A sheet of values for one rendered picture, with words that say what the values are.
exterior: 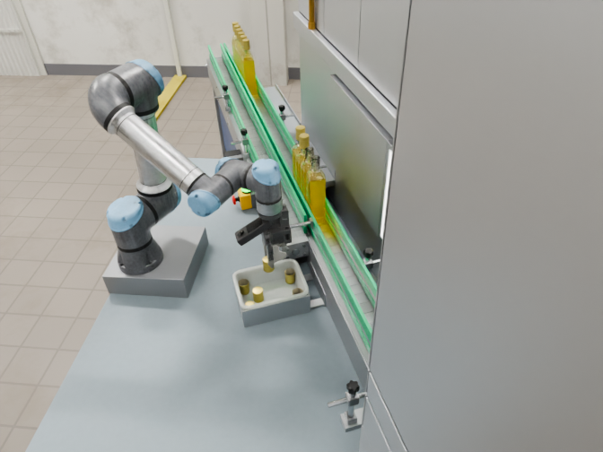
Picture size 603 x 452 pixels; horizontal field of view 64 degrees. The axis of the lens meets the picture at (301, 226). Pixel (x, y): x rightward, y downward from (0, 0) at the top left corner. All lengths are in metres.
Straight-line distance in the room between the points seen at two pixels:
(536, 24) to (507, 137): 0.06
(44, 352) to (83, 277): 0.51
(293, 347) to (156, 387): 0.41
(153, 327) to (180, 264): 0.23
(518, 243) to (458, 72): 0.12
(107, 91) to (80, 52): 4.26
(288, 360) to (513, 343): 1.18
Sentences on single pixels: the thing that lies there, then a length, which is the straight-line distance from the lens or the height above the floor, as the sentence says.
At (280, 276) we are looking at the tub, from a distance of 1.68.
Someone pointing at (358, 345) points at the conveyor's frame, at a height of 0.88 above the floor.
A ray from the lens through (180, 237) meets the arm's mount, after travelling 1.81.
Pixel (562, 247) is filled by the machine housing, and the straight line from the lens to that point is 0.30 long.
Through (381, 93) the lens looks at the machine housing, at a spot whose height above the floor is 1.40.
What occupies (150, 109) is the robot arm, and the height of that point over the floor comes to 1.35.
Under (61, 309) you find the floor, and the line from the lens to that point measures 2.94.
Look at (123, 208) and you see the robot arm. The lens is 1.63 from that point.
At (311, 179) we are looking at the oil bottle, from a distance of 1.60.
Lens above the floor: 1.98
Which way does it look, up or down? 40 degrees down
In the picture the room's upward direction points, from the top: 2 degrees counter-clockwise
